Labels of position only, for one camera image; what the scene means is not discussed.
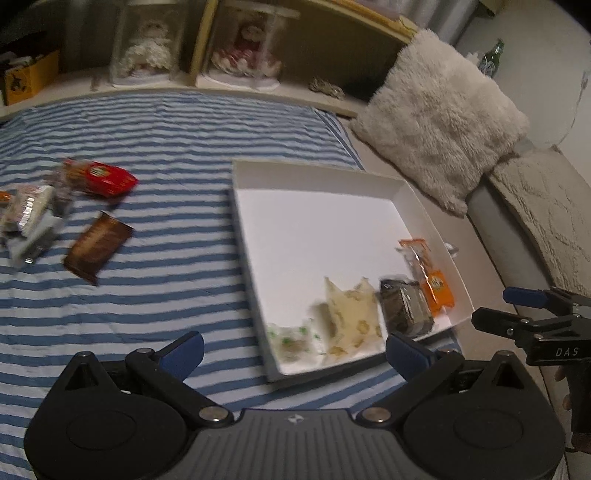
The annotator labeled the silver grey snack packet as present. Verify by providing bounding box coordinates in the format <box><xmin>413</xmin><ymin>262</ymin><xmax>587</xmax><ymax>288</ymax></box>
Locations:
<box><xmin>1</xmin><ymin>184</ymin><xmax>64</xmax><ymax>270</ymax></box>

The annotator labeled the green white snack packet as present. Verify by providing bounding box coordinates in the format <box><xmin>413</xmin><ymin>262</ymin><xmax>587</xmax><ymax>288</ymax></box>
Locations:
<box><xmin>266</xmin><ymin>318</ymin><xmax>327</xmax><ymax>365</ymax></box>

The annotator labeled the white shallow cardboard box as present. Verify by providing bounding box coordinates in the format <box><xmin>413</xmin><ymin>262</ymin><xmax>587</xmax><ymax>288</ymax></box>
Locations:
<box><xmin>230</xmin><ymin>160</ymin><xmax>474</xmax><ymax>382</ymax></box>

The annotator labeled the dark silver foil snack pack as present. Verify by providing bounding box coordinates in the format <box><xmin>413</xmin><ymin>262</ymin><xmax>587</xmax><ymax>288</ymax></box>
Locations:
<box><xmin>379</xmin><ymin>276</ymin><xmax>434</xmax><ymax>338</ymax></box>

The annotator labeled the blue white striped blanket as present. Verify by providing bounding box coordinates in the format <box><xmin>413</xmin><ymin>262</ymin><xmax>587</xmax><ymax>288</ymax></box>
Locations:
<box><xmin>0</xmin><ymin>89</ymin><xmax>463</xmax><ymax>480</ymax></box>

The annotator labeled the white doll display case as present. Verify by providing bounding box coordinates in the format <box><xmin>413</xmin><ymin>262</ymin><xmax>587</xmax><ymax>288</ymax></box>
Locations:
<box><xmin>109</xmin><ymin>0</ymin><xmax>187</xmax><ymax>87</ymax></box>

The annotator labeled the crumpled silver wrapper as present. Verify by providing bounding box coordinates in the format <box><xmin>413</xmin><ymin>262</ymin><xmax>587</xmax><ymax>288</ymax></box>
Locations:
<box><xmin>445</xmin><ymin>242</ymin><xmax>459</xmax><ymax>257</ymax></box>

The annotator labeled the fluffy white pillow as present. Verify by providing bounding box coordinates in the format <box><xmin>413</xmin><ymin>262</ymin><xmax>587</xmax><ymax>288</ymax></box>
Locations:
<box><xmin>351</xmin><ymin>30</ymin><xmax>530</xmax><ymax>217</ymax></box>

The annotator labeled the person's right hand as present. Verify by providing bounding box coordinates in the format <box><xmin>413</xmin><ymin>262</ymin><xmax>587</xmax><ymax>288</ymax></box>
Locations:
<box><xmin>554</xmin><ymin>366</ymin><xmax>572</xmax><ymax>449</ymax></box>

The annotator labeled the wooden headboard shelf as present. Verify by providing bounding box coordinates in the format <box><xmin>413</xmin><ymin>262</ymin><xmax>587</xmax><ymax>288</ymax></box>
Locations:
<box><xmin>1</xmin><ymin>1</ymin><xmax>419</xmax><ymax>118</ymax></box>

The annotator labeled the red doll display case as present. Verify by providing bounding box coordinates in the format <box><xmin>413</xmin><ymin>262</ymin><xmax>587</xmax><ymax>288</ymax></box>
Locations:
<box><xmin>204</xmin><ymin>1</ymin><xmax>301</xmax><ymax>91</ymax></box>

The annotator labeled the cream yellow snack packet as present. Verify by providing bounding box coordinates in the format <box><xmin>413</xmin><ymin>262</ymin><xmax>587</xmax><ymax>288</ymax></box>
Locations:
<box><xmin>324</xmin><ymin>277</ymin><xmax>385</xmax><ymax>366</ymax></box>

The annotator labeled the brown chocolate bar wrapper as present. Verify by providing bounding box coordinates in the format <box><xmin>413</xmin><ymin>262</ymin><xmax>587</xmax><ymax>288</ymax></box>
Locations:
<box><xmin>63</xmin><ymin>212</ymin><xmax>133</xmax><ymax>286</ymax></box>

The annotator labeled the orange snack packet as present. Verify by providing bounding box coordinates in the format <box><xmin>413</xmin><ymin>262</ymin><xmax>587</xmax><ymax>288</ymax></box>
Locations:
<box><xmin>0</xmin><ymin>191</ymin><xmax>12</xmax><ymax>206</ymax></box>
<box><xmin>399</xmin><ymin>239</ymin><xmax>455</xmax><ymax>316</ymax></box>

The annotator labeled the green glass bottle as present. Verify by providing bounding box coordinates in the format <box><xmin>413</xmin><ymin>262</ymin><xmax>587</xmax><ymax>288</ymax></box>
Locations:
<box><xmin>478</xmin><ymin>38</ymin><xmax>505</xmax><ymax>78</ymax></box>

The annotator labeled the clear cookie packet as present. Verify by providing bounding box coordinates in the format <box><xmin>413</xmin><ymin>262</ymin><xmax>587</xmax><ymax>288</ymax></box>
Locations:
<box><xmin>45</xmin><ymin>159</ymin><xmax>91</xmax><ymax>217</ymax></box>

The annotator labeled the red snack packet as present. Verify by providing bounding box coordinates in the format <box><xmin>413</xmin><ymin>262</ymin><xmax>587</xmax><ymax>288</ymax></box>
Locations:
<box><xmin>87</xmin><ymin>161</ymin><xmax>138</xmax><ymax>199</ymax></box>

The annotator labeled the yellow cardboard box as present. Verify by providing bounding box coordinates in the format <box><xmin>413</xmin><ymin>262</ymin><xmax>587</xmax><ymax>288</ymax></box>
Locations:
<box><xmin>4</xmin><ymin>50</ymin><xmax>59</xmax><ymax>106</ymax></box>

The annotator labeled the beige textured cushion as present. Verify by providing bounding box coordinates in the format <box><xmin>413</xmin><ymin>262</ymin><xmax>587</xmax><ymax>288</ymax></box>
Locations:
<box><xmin>489</xmin><ymin>147</ymin><xmax>590</xmax><ymax>296</ymax></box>

